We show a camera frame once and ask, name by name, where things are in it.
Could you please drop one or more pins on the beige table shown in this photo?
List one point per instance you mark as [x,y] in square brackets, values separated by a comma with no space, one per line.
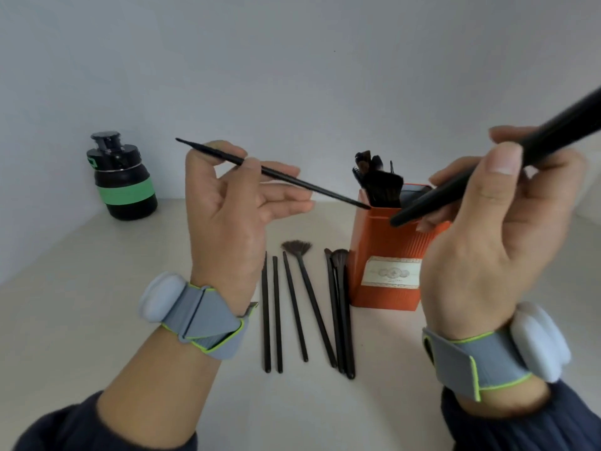
[94,286]

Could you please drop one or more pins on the person's right hand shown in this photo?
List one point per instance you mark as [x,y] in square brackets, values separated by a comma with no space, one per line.
[479,258]

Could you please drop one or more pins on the orange square tin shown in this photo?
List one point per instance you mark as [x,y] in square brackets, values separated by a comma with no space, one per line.
[375,239]

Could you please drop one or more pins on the person's left hand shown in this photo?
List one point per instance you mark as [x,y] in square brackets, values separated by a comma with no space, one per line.
[225,230]

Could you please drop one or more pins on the pile of black makeup brushes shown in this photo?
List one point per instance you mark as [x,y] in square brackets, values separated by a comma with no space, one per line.
[300,300]

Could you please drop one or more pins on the person's left forearm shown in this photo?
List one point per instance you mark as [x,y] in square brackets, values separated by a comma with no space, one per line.
[155,394]

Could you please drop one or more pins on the black green water bottle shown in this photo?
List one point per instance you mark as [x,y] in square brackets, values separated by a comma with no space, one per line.
[124,192]

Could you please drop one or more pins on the person's right forearm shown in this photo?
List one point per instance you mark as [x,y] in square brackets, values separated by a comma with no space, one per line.
[516,418]

